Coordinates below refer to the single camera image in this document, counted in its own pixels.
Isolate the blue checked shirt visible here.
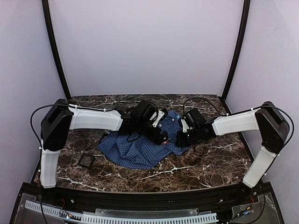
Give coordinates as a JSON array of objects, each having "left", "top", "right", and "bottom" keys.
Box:
[{"left": 98, "top": 110, "right": 189, "bottom": 169}]

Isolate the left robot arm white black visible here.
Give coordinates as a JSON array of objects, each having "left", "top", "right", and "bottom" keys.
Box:
[{"left": 39, "top": 99, "right": 168, "bottom": 189}]

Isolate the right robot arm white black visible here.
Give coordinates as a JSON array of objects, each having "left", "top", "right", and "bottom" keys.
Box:
[{"left": 176, "top": 101, "right": 295, "bottom": 189}]

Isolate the black square box base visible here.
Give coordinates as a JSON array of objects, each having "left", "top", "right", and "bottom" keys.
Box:
[{"left": 99, "top": 133, "right": 109, "bottom": 144}]

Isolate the black square box lid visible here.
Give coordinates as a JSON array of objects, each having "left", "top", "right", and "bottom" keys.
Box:
[{"left": 78, "top": 154, "right": 95, "bottom": 168}]

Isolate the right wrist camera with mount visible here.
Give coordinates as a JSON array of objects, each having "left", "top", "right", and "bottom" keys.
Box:
[{"left": 178, "top": 118, "right": 192, "bottom": 133}]

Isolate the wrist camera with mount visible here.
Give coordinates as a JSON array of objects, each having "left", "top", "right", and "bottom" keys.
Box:
[
  {"left": 178, "top": 118, "right": 192, "bottom": 133},
  {"left": 149, "top": 108, "right": 168, "bottom": 127}
]

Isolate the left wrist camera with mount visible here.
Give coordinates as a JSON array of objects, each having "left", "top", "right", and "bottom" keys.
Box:
[{"left": 149, "top": 108, "right": 168, "bottom": 127}]

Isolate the right camera black cable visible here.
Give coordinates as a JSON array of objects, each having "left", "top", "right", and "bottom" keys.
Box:
[{"left": 183, "top": 98, "right": 294, "bottom": 150}]

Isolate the camera black cable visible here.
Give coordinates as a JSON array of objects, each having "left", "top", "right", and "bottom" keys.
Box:
[
  {"left": 29, "top": 104, "right": 78, "bottom": 224},
  {"left": 183, "top": 98, "right": 294, "bottom": 150}
]

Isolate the black front aluminium rail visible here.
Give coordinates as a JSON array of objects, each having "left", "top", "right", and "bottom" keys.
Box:
[{"left": 45, "top": 185, "right": 237, "bottom": 211}]

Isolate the white slotted cable duct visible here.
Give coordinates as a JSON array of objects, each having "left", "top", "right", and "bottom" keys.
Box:
[{"left": 22, "top": 200, "right": 219, "bottom": 224}]

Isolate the left camera black cable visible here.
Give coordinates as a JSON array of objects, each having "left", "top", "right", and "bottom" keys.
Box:
[{"left": 29, "top": 104, "right": 78, "bottom": 224}]

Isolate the right black frame post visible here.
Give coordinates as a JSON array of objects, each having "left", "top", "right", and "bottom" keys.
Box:
[{"left": 221, "top": 0, "right": 251, "bottom": 100}]

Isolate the black frame post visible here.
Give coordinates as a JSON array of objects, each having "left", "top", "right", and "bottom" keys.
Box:
[
  {"left": 41, "top": 0, "right": 71, "bottom": 100},
  {"left": 221, "top": 0, "right": 251, "bottom": 100}
]

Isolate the left black frame post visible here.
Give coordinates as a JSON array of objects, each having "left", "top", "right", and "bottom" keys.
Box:
[{"left": 41, "top": 0, "right": 71, "bottom": 100}]

